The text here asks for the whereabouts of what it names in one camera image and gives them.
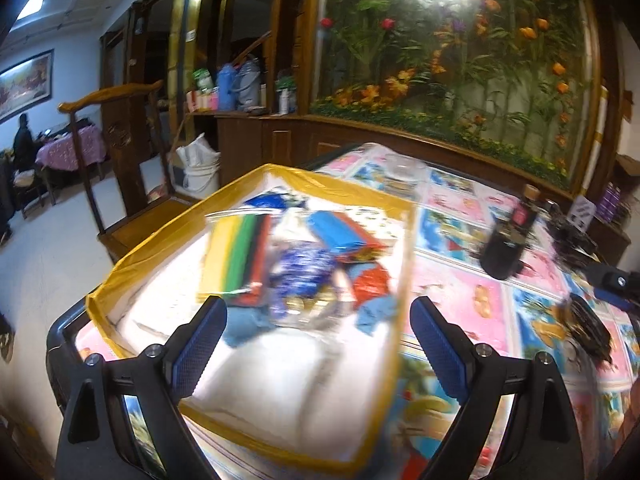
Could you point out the red foil packet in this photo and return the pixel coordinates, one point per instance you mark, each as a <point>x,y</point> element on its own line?
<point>370,282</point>

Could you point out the shiny blue packet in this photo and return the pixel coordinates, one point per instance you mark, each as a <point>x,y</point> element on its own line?
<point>300,270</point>

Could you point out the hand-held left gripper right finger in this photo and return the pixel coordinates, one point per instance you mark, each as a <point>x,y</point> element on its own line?
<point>442,350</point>

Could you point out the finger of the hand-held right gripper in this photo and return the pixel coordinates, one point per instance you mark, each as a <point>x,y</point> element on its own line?
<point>612,280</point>

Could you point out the pale phone stand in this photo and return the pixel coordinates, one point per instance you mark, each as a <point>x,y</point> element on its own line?
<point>582,210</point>

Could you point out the flower wall mural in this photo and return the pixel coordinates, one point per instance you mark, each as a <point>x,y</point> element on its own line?
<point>450,60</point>

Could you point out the white bucket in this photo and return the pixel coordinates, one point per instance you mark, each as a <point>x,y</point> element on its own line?
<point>200,175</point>

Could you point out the blue cloth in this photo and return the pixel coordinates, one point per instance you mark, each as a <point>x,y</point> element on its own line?
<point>240,325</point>
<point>375,312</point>

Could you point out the clear plastic cup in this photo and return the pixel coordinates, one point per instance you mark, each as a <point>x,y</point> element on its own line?
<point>402,172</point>

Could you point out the bag of coloured felt strips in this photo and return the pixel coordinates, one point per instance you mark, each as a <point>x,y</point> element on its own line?
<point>235,255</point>

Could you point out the purple spray can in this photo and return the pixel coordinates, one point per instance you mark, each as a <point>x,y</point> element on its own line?
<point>605,202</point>
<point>618,205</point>

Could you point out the wooden chair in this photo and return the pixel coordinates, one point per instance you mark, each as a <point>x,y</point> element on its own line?
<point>125,160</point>

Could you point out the black folded gadget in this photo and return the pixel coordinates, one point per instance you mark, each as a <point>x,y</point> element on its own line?
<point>570,240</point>

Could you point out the yellow storage box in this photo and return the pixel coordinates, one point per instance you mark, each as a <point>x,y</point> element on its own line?
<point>125,270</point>

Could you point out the dark jar with wooden lid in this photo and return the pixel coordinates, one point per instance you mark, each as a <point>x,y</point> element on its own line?
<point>525,210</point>

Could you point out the wooden sideboard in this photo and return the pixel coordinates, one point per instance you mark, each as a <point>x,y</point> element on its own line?
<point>280,145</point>

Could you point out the red and blue packet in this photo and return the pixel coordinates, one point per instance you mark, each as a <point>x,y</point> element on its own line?
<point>342,235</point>

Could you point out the pink box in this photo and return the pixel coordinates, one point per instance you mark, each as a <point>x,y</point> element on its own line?
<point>202,101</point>

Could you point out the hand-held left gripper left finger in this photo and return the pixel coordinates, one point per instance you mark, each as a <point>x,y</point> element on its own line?
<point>200,345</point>

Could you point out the table with pink cloth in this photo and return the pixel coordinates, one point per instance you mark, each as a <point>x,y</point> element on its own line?
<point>70,152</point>

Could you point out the black round device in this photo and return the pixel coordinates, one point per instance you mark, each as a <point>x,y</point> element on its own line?
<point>502,255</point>

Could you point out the green packet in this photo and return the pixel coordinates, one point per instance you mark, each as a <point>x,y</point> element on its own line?
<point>202,80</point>

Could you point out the grey plastic jug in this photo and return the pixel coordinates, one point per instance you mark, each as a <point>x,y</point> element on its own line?
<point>246,85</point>

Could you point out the blue plastic jug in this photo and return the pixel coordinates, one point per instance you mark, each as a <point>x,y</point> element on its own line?
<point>226,87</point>

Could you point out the framed wall painting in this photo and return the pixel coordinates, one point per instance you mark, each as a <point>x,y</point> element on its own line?
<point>25,85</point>

